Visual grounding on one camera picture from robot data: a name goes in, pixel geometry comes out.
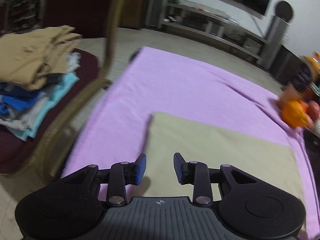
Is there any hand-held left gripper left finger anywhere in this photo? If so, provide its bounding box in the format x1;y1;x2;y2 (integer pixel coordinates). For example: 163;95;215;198
61;153;147;207

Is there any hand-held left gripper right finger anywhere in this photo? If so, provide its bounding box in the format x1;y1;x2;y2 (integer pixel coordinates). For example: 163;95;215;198
173;152;260;207

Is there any beige sweatshirt with blue collar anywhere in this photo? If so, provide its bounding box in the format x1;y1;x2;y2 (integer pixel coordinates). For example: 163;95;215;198
140;112;304;202

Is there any black folded garment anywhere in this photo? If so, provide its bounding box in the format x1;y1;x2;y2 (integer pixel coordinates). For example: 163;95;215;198
46;73;63;84

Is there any large knobbed orange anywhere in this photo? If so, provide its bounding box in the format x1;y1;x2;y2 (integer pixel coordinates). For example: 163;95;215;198
281;101;309;128

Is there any grey folded garment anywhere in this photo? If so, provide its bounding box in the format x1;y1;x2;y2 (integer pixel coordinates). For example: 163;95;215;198
0;97;48;132

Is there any white folded garment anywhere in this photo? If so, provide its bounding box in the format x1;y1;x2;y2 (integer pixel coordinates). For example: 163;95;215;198
66;52;80;70

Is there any metal television stand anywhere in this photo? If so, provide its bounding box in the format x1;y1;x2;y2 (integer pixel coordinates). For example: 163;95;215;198
161;2;268;63

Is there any orange juice bottle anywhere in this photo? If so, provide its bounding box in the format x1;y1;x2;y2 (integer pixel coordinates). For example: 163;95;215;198
279;56;320;105

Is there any dark sideboard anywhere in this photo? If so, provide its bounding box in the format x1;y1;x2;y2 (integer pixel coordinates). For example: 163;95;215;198
270;44;303;85

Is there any tan folded garment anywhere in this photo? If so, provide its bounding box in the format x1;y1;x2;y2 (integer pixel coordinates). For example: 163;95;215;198
0;25;82;92

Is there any grey tower speaker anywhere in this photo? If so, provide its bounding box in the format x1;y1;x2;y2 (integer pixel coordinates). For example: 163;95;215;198
145;0;173;28
257;15;292;68

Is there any wooden cabinet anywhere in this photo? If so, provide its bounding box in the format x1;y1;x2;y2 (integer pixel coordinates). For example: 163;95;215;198
120;0;150;29

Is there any round black disc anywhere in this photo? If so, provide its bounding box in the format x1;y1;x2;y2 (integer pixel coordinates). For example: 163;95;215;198
272;1;293;20

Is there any shoe rack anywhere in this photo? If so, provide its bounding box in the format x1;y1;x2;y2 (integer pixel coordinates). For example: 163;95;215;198
5;0;42;30

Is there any maroon chair with gold frame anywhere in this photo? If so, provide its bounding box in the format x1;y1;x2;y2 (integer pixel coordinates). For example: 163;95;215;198
0;0;128;180

